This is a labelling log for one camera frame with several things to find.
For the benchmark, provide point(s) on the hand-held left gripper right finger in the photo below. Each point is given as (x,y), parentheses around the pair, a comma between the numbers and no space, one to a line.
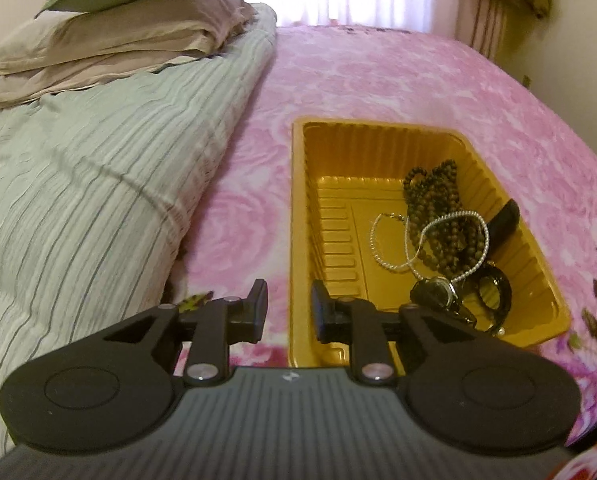
(322,312)

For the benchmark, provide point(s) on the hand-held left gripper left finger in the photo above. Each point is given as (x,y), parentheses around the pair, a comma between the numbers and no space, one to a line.
(258,310)

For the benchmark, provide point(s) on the yellow plastic tray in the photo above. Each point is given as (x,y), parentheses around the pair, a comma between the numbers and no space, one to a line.
(338,210)

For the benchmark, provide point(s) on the pale green striped quilt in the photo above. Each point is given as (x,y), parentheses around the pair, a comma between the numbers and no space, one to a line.
(103,185)

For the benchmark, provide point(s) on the pink floral blanket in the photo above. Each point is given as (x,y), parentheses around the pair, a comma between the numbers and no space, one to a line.
(378,75)

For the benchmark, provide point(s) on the taupe pillow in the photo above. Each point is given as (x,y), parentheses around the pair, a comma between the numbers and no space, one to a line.
(128,40)

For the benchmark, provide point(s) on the red white patterned cloth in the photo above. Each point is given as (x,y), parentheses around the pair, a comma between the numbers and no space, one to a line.
(595,465)

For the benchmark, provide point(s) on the beige patterned curtain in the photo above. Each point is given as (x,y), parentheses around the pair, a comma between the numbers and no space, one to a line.
(485,25)

